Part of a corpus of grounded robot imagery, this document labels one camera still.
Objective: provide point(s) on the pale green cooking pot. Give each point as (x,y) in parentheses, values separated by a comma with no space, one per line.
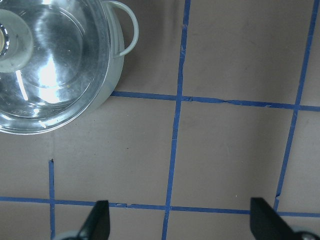
(118,50)

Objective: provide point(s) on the glass pot lid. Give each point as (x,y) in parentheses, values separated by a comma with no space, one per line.
(54,62)

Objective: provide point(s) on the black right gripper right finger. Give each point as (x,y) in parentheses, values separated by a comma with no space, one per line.
(266,224)

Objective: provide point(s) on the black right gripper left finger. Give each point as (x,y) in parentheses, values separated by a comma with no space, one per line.
(97,225)

